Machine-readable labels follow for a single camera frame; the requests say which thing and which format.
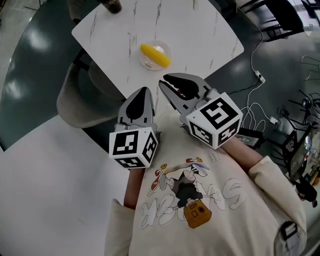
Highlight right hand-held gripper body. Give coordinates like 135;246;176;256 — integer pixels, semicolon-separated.
179;89;244;150

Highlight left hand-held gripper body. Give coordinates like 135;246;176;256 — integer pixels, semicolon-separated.
109;121;160;170

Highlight yellow corn cob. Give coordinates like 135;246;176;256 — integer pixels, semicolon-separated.
139;43;172;68

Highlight person's left forearm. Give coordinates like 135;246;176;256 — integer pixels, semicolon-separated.
124;166;148;210

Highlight person's right forearm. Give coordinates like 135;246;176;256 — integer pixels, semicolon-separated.
221;136;265;173

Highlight black box device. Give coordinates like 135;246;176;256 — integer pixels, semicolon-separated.
236;127;266;150

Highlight grey upholstered chair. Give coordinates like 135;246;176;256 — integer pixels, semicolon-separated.
56;62;131;130

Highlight white marble table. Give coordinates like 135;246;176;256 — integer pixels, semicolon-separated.
71;0;245;118

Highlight large plain white table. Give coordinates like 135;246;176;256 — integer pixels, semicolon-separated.
0;116;131;256

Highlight brown cup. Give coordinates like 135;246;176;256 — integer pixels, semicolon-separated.
99;0;123;15

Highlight cream printed sweatshirt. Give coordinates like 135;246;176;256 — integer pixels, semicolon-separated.
104;109;308;256

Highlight tangled white cable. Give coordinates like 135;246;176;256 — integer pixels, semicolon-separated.
239;81;272;131

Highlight black frame table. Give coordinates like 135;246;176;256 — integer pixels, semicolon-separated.
237;0;313;42

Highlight grey bag strap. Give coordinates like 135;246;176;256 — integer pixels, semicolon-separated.
273;221;305;256

